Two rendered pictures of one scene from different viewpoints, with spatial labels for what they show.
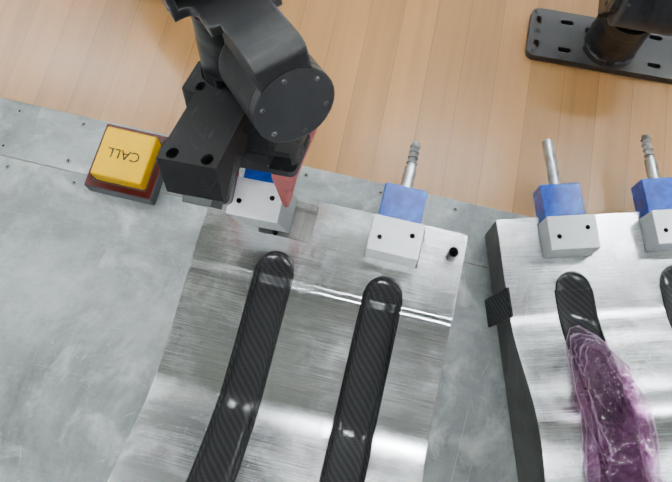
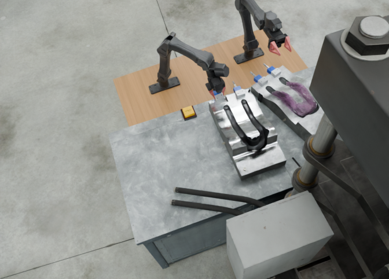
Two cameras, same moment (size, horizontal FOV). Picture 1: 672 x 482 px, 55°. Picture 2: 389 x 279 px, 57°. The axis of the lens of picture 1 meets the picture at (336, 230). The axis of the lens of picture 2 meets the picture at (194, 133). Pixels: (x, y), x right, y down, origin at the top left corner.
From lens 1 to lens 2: 158 cm
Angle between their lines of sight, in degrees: 17
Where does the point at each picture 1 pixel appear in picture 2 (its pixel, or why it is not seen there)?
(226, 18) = (215, 66)
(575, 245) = (264, 81)
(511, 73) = (237, 68)
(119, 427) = (217, 147)
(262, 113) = (224, 73)
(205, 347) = (224, 122)
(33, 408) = (202, 153)
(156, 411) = (225, 131)
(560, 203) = (258, 78)
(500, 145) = (243, 78)
